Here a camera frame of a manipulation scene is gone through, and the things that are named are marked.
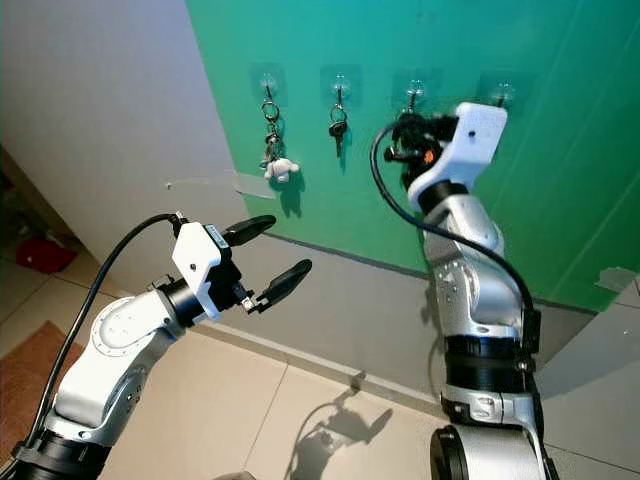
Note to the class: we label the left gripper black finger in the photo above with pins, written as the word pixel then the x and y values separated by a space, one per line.
pixel 250 229
pixel 282 280

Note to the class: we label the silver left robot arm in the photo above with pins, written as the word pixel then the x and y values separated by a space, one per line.
pixel 110 350

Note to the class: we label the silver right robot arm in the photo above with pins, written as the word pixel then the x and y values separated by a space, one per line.
pixel 485 300

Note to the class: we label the keys with white toy figure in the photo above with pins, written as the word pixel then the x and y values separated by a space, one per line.
pixel 278 168

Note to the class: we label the clear tape strip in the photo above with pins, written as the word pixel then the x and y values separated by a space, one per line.
pixel 210 182

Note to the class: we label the red cloth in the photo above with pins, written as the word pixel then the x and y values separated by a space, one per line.
pixel 50 255

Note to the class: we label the brown floor mat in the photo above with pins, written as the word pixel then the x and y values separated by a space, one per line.
pixel 25 385

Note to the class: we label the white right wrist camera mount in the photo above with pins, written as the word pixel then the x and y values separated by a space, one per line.
pixel 475 140

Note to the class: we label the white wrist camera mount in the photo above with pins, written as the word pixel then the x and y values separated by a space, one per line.
pixel 196 262
pixel 475 140

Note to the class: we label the clear adhesive wall hook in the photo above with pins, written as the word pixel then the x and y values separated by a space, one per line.
pixel 505 93
pixel 340 85
pixel 268 82
pixel 415 88

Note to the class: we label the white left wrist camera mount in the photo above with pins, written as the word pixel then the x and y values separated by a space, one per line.
pixel 196 262

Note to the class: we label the green wall board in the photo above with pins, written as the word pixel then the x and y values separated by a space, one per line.
pixel 580 180

